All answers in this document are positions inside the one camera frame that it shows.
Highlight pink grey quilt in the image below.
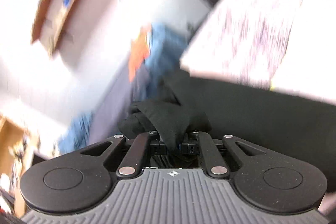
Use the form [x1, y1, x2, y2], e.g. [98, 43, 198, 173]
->
[180, 0, 335, 104]

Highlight black jacket with white lettering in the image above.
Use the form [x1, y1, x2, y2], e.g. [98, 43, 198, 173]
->
[118, 70, 335, 192]

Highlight orange towel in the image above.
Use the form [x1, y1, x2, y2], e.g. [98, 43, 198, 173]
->
[128, 25, 152, 82]

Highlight grey blanket on massage bed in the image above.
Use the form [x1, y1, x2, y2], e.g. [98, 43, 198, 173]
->
[88, 63, 148, 146]

